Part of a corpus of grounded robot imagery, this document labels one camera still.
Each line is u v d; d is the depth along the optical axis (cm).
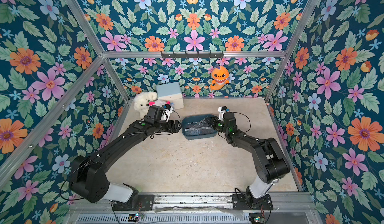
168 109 75
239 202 74
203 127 101
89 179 42
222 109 84
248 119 82
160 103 95
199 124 90
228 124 71
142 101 93
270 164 47
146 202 73
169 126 74
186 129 100
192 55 93
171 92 105
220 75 96
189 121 105
